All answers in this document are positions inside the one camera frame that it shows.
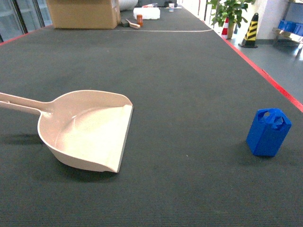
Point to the steel rack shelf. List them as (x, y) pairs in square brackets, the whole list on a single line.
[(292, 12)]

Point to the large cardboard box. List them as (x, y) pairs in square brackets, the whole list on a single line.
[(84, 14)]

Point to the white foam block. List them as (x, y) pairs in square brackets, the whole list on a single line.
[(147, 13)]

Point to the blue bins on shelf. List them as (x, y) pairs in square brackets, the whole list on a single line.
[(292, 27)]

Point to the blue plastic hexagonal part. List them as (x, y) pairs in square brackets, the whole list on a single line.
[(267, 132)]

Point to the red white traffic cone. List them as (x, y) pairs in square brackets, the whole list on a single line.
[(224, 33)]

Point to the potted green plant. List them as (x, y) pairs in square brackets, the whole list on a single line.
[(231, 9)]

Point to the beige plastic dustpan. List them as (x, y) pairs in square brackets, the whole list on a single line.
[(84, 129)]

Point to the wooden handled brush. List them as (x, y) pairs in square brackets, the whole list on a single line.
[(133, 25)]

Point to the yellow black traffic cone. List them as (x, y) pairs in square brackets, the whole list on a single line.
[(249, 40)]

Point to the white paper cup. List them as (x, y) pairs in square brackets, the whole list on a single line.
[(171, 7)]

